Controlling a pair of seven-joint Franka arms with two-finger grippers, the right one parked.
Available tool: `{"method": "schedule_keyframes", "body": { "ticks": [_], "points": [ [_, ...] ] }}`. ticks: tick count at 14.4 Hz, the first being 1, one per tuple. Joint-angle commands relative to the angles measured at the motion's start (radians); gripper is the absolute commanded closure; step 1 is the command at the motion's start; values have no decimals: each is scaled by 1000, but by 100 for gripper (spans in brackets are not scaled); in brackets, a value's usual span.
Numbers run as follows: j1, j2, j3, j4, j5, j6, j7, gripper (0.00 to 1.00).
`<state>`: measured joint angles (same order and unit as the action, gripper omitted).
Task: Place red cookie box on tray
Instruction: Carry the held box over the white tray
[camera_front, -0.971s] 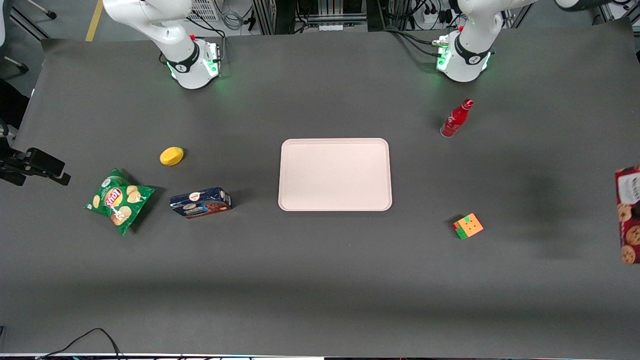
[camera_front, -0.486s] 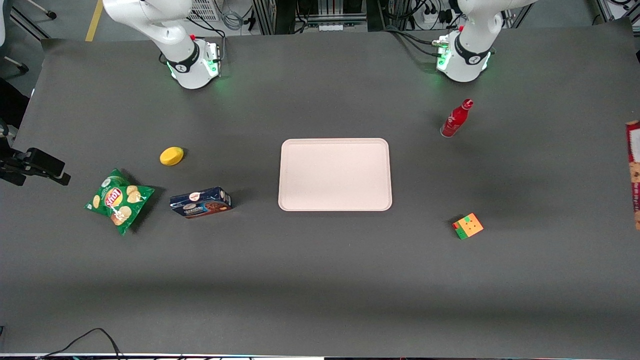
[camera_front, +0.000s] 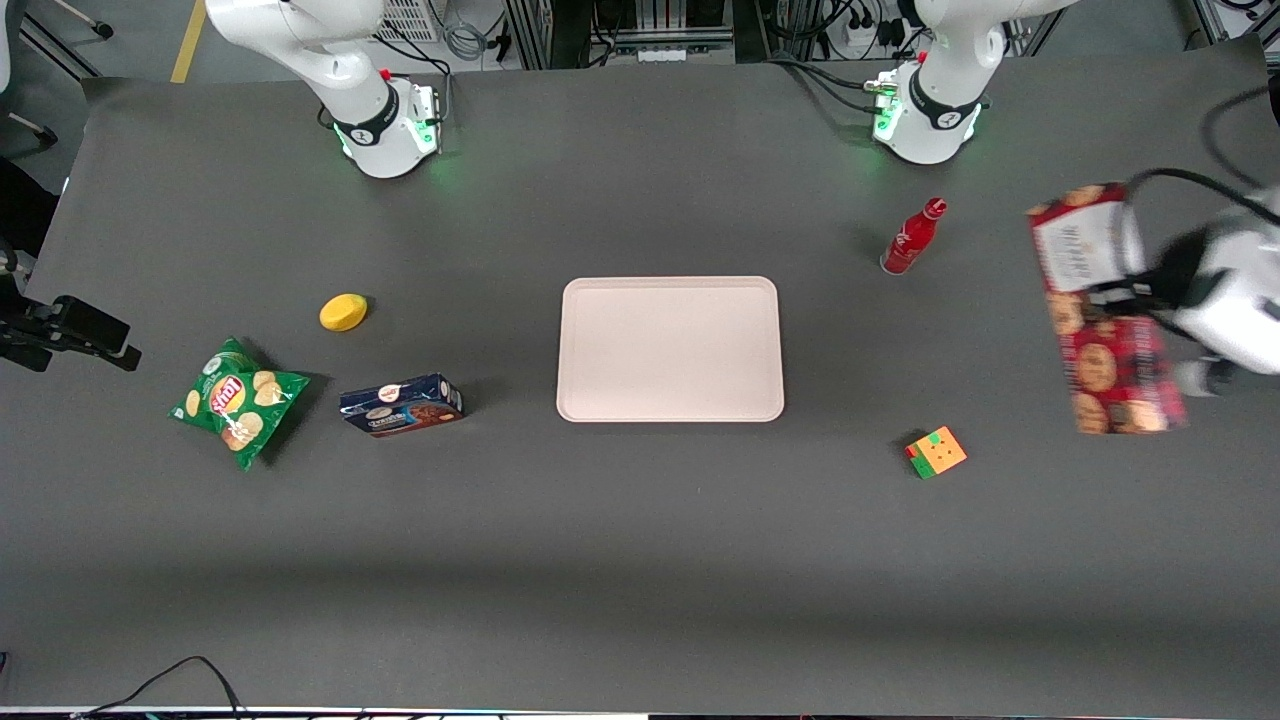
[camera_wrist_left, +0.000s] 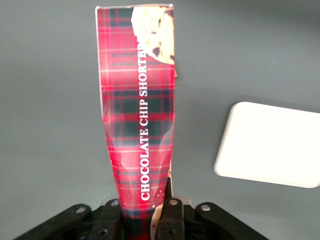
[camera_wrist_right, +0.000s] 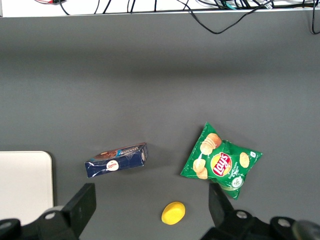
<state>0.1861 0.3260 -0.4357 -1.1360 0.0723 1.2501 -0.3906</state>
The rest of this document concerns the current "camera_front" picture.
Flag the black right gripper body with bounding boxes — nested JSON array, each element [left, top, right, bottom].
[[0, 298, 61, 347]]

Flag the red cookie box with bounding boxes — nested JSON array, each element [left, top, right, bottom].
[[1027, 183, 1189, 436]]

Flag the dark blue cookie box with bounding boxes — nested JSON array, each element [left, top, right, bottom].
[[339, 373, 466, 439]]

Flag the pale pink rectangular tray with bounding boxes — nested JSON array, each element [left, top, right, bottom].
[[556, 276, 786, 424]]

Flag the green Lays chips bag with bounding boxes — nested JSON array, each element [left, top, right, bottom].
[[168, 337, 312, 471]]

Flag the red bottle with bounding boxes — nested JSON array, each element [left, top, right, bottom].
[[880, 197, 948, 276]]

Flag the orange green puzzle cube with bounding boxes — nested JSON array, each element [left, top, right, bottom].
[[905, 426, 968, 480]]

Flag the yellow lemon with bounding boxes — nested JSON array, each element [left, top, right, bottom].
[[319, 293, 369, 333]]

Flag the metal stand legs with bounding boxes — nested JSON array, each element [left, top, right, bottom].
[[0, 0, 113, 151]]

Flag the white power strip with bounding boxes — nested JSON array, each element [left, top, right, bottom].
[[835, 15, 886, 56]]

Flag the white mesh panel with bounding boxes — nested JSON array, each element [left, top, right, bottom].
[[375, 0, 443, 43]]

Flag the black equipment rack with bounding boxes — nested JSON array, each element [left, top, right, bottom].
[[503, 0, 766, 69]]

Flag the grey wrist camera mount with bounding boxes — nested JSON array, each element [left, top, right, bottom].
[[1172, 358, 1238, 398]]

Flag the black arm-mounted cable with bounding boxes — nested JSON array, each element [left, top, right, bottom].
[[1122, 82, 1280, 216]]

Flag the black looping cable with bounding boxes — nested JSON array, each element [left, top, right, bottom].
[[72, 655, 244, 719]]

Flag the black base cable bundle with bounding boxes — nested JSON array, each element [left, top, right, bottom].
[[375, 25, 453, 131], [768, 55, 891, 113]]

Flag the grey coiled cable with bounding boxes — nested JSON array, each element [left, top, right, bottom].
[[442, 18, 489, 63]]

